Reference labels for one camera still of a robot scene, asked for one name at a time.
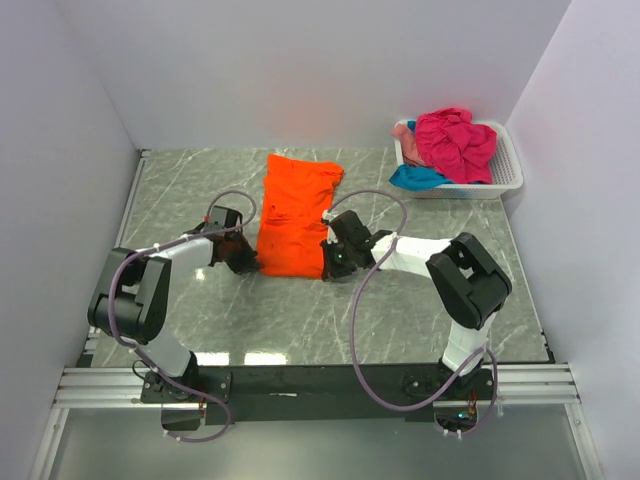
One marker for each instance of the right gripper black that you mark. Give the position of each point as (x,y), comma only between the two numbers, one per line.
(331,271)

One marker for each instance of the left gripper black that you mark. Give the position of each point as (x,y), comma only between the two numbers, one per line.
(248,262)

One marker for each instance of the orange t shirt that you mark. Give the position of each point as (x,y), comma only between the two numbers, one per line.
(296,194)

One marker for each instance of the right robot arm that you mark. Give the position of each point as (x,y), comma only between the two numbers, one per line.
(472,287)

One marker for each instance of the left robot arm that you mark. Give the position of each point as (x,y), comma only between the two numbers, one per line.
(133,289)

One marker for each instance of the teal blue t shirt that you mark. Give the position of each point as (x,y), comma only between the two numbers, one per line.
(417,179)

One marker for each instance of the light pink t shirt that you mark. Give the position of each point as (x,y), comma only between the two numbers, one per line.
(408,146)

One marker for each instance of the magenta t shirt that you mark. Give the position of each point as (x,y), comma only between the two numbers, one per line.
(451,143)

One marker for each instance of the white plastic laundry basket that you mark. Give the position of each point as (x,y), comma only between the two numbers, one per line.
(505,170)

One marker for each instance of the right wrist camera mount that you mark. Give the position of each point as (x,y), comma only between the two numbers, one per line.
(327,217)

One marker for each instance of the right aluminium rail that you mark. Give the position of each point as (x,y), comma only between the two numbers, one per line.
(536,384)

